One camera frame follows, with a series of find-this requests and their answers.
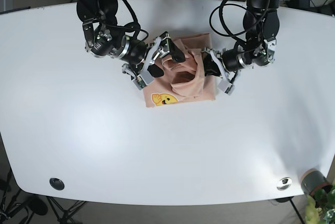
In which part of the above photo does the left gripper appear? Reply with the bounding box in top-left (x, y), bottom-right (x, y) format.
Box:
top-left (201, 38), bottom-right (277, 96)

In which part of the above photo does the grey plant pot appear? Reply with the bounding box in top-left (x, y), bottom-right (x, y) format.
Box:
top-left (300, 169), bottom-right (332, 196)

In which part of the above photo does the silver table grommet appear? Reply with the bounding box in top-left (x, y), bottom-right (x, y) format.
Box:
top-left (276, 177), bottom-right (292, 191)

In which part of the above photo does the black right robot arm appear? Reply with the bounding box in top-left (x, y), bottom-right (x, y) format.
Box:
top-left (76, 0), bottom-right (185, 89)

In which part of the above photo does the peach T-shirt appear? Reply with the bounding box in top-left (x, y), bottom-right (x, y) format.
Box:
top-left (143, 33), bottom-right (216, 108)

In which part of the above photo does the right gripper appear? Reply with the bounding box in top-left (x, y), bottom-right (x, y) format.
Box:
top-left (113, 31), bottom-right (185, 90)

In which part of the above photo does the green potted plant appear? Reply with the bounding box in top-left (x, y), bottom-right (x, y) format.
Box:
top-left (305, 185), bottom-right (334, 224)

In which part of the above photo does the black table grommet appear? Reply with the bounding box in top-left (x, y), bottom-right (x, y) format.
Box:
top-left (49, 177), bottom-right (65, 191)

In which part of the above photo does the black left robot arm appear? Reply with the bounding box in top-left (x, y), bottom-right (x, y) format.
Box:
top-left (202, 0), bottom-right (280, 95)

